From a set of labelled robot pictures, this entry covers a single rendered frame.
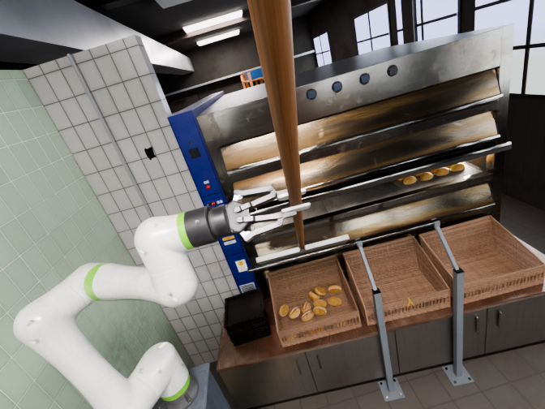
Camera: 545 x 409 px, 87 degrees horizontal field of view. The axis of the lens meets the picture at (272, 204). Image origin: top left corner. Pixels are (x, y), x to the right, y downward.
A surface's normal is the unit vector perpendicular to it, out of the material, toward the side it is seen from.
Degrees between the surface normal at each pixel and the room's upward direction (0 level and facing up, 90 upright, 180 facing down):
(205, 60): 90
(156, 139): 90
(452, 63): 90
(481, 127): 70
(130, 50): 90
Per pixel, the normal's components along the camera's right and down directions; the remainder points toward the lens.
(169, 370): 0.86, -0.05
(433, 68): 0.06, 0.42
